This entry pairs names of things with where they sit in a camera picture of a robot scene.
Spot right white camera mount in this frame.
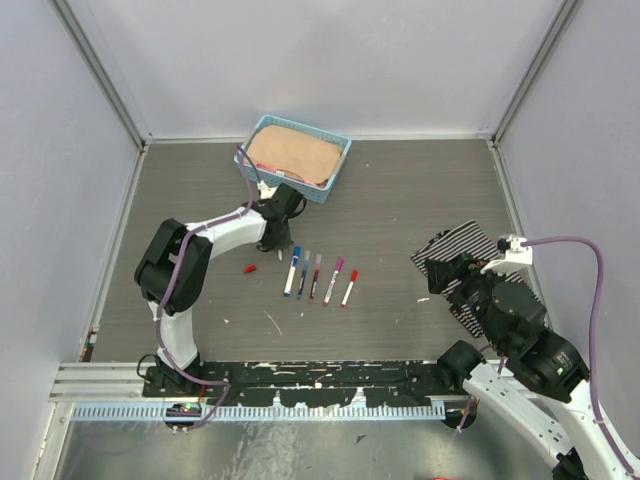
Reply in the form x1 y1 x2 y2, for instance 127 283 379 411
481 234 533 275

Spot white marker blue print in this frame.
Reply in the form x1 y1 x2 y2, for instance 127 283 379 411
283 246 301 297

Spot red gel pen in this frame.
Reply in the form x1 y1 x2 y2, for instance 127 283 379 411
309 265 320 304

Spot peach folded towel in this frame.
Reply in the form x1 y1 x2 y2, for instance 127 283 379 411
246 125 343 187

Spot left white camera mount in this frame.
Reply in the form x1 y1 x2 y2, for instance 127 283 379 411
258 182 277 199

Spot black white striped cloth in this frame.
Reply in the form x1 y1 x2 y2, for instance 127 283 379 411
410 220 527 339

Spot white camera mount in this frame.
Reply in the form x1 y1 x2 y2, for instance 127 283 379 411
481 234 533 275
258 182 277 199

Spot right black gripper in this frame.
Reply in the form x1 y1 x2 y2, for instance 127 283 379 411
423 248 512 349

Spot blue slotted cable duct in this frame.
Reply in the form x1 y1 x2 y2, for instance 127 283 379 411
71 401 446 423

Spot blue plastic basket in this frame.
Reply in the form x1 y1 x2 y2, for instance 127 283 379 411
234 115 352 204

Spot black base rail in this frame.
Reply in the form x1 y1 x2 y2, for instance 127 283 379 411
142 360 465 408

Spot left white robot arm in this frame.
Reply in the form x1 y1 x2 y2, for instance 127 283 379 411
134 182 307 397

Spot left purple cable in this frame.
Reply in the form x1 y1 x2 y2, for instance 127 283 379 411
154 143 266 431

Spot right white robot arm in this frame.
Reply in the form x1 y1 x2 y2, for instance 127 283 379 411
425 253 639 479

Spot blue gel pen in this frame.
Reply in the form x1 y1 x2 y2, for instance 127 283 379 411
296 262 308 300

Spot white pen red tip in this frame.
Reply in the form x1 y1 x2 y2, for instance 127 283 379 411
341 280 355 307

